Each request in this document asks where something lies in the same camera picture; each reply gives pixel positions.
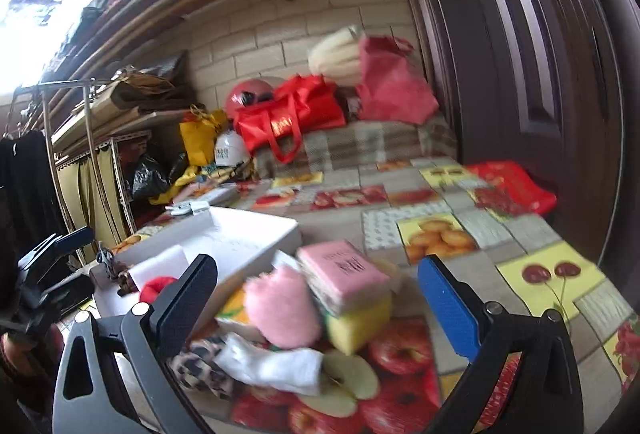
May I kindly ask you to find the leopard print cloth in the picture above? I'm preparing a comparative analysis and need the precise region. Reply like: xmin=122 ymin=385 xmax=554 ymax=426
xmin=169 ymin=336 xmax=233 ymax=400

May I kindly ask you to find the operator left hand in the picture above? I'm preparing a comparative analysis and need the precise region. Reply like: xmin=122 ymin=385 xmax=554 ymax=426
xmin=1 ymin=326 xmax=64 ymax=378

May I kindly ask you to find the black hanging garment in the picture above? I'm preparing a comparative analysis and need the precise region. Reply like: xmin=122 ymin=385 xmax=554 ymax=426
xmin=0 ymin=129 xmax=68 ymax=275

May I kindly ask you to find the red plush apple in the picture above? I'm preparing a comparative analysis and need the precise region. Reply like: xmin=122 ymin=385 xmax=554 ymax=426
xmin=139 ymin=276 xmax=177 ymax=304

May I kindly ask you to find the white foam block in box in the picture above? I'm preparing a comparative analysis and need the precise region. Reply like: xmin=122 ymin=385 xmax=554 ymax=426
xmin=128 ymin=246 xmax=189 ymax=290

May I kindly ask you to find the green orange small carton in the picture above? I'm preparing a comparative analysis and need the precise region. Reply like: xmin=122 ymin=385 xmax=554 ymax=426
xmin=215 ymin=287 xmax=266 ymax=343

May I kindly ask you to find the metal shelf with boards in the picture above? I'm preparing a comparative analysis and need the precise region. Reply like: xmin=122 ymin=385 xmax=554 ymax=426
xmin=52 ymin=51 xmax=194 ymax=245

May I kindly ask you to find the black plastic bag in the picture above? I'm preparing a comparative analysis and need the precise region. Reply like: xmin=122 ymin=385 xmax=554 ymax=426
xmin=130 ymin=153 xmax=189 ymax=199

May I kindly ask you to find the white round-dial device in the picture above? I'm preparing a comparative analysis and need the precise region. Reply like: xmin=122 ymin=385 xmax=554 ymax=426
xmin=165 ymin=200 xmax=209 ymax=217

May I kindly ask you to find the white sock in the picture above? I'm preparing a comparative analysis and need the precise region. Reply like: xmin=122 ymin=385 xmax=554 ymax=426
xmin=214 ymin=333 xmax=323 ymax=396

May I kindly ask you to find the yellow green sponge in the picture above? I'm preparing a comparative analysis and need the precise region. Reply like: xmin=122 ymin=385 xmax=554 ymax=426
xmin=326 ymin=295 xmax=393 ymax=355

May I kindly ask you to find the pink fluffy cloth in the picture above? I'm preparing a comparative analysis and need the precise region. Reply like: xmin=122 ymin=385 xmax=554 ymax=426
xmin=243 ymin=265 xmax=322 ymax=350

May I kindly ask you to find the red plastic bag on table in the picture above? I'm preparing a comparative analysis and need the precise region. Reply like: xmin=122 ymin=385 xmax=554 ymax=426
xmin=466 ymin=160 xmax=558 ymax=220

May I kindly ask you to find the metal clothes rack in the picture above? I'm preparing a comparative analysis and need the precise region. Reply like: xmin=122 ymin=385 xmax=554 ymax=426
xmin=6 ymin=78 xmax=140 ymax=243

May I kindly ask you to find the white shallow cardboard box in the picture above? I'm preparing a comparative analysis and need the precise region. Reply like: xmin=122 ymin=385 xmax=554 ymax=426
xmin=115 ymin=207 xmax=302 ymax=331

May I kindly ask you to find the white power bank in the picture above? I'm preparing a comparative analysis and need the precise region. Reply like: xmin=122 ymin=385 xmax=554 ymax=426
xmin=172 ymin=183 xmax=240 ymax=206

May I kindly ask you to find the pink packaged sponge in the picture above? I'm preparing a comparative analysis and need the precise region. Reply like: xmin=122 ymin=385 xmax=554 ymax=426
xmin=296 ymin=240 xmax=390 ymax=316

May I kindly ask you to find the fruit pattern tablecloth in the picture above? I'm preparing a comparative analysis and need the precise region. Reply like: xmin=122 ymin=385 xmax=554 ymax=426
xmin=109 ymin=155 xmax=640 ymax=434

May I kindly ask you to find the yellow shopping bag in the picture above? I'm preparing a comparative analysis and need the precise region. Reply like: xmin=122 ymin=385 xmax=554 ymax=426
xmin=179 ymin=105 xmax=229 ymax=167

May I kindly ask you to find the white helmet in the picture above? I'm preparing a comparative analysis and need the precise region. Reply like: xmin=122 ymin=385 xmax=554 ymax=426
xmin=214 ymin=130 xmax=250 ymax=168

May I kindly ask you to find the pink helmet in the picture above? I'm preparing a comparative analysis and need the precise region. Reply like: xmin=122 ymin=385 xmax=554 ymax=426
xmin=224 ymin=78 xmax=273 ymax=120

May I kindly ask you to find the plaid covered cabinet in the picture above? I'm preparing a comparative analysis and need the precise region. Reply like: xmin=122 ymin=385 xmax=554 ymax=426
xmin=254 ymin=113 xmax=458 ymax=179

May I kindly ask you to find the red shiny tote bag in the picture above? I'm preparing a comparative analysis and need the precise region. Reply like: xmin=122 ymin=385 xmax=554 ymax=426
xmin=234 ymin=75 xmax=347 ymax=163

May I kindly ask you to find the pink red fabric bag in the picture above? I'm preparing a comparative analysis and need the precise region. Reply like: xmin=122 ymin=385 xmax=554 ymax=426
xmin=356 ymin=36 xmax=439 ymax=125

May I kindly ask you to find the dark brown door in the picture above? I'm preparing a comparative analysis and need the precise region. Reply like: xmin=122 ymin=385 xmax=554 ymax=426
xmin=410 ymin=0 xmax=639 ymax=285

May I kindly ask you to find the cream foam roll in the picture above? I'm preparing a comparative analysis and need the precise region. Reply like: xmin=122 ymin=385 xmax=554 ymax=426
xmin=308 ymin=25 xmax=362 ymax=87

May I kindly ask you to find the brown knotted rope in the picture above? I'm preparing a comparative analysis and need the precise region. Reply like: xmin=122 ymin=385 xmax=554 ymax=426
xmin=96 ymin=242 xmax=139 ymax=298

